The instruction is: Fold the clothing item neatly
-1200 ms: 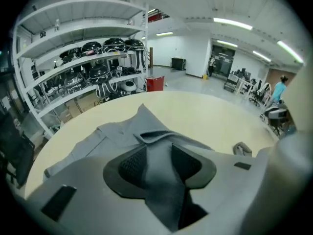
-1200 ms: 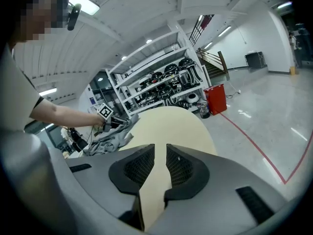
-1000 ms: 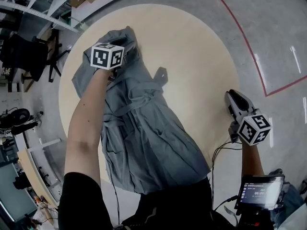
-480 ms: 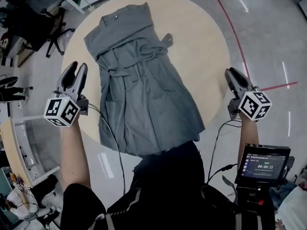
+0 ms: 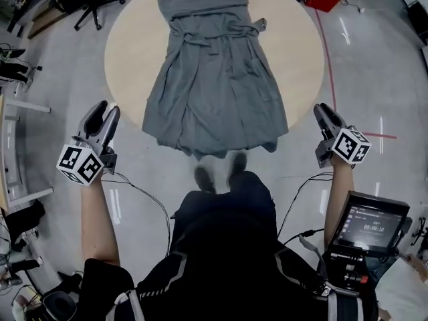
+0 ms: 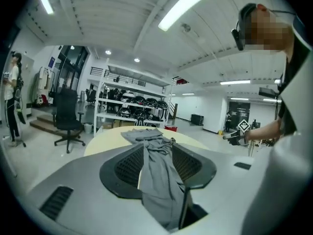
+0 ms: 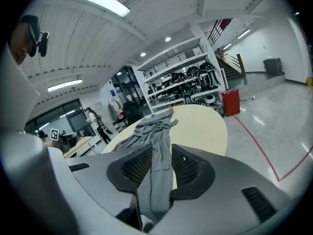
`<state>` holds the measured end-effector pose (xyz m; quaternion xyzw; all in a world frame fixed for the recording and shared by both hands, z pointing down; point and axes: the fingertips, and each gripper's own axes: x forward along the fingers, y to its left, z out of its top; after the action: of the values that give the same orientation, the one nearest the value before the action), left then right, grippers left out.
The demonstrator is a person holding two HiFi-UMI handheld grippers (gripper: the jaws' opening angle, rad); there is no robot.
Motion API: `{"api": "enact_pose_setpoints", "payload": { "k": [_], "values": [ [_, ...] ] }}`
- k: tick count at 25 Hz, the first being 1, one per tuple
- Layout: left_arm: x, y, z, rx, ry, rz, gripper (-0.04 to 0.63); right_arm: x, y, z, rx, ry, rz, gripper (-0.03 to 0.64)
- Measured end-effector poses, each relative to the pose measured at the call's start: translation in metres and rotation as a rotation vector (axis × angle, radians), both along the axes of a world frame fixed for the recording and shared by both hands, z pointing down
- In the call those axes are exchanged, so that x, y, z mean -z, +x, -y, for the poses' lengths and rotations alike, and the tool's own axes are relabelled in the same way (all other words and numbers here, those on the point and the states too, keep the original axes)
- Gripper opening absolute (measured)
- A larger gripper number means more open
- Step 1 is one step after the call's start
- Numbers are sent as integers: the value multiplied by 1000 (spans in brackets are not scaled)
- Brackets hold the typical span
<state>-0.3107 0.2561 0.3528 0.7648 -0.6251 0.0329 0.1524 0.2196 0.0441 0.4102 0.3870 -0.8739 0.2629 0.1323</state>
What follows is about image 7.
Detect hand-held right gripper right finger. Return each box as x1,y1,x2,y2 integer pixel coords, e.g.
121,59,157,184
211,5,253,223
170,143,216,201

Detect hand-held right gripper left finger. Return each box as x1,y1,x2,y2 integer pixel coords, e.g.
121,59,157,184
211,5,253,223
106,143,154,193

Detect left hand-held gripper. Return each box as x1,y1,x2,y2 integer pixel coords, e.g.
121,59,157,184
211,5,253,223
50,128,78,141

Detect grey cloth garment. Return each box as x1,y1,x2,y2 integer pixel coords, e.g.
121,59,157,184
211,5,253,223
113,108,179,232

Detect person's left forearm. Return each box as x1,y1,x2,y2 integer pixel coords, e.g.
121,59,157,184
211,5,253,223
45,140,63,151

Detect light wooden desk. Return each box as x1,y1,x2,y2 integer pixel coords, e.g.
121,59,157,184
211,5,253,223
63,136,98,158

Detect black office chair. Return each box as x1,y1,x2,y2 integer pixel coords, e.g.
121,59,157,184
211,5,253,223
122,101,144,126

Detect cream hanging garment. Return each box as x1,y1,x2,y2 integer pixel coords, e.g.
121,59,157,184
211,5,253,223
108,98,122,118

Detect black bucket of parts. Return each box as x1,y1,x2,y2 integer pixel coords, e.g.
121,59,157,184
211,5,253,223
212,101,224,116

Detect red metal box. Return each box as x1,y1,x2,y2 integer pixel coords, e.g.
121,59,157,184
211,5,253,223
221,89,241,117

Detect group of black helmets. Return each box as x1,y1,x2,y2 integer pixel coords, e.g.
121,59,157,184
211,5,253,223
146,62,222,105

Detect person's head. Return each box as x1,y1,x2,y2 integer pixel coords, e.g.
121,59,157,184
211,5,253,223
9,15,41,66

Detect staircase with wooden railing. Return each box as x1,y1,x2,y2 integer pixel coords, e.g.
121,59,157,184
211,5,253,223
215,48,247,83

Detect white metal shelving unit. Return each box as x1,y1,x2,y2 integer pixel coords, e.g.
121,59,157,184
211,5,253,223
133,40,229,114

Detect black crate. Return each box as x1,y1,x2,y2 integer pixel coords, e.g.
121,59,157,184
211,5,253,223
263,57,286,77

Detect black head-worn camera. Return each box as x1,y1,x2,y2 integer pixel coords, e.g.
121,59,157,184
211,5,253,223
36,32,50,58

